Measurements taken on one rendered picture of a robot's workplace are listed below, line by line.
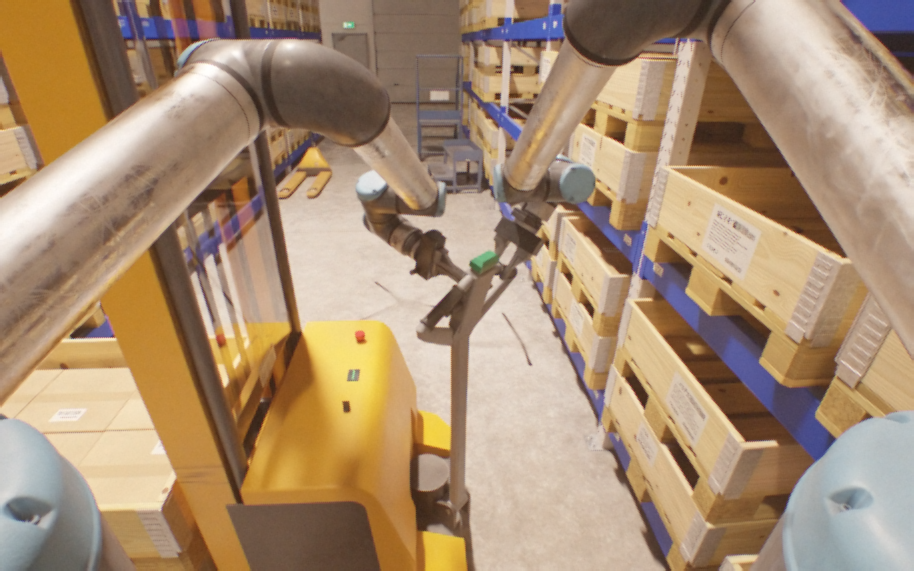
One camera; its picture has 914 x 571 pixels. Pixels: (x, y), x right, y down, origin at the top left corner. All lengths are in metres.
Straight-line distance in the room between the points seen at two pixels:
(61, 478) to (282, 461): 1.13
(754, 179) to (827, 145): 1.51
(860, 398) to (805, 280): 0.27
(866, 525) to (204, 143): 0.61
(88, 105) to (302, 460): 0.94
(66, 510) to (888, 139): 0.57
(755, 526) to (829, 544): 1.55
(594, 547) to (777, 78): 2.02
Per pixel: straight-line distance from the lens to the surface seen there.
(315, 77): 0.66
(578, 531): 2.32
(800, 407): 1.40
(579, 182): 1.10
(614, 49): 0.65
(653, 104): 2.01
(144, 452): 1.83
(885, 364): 1.16
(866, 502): 0.27
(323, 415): 1.48
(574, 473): 2.51
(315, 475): 1.33
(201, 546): 1.75
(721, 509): 1.67
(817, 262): 1.25
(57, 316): 0.48
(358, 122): 0.68
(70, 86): 1.01
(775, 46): 0.57
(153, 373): 1.23
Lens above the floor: 1.90
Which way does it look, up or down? 29 degrees down
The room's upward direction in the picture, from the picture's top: 1 degrees clockwise
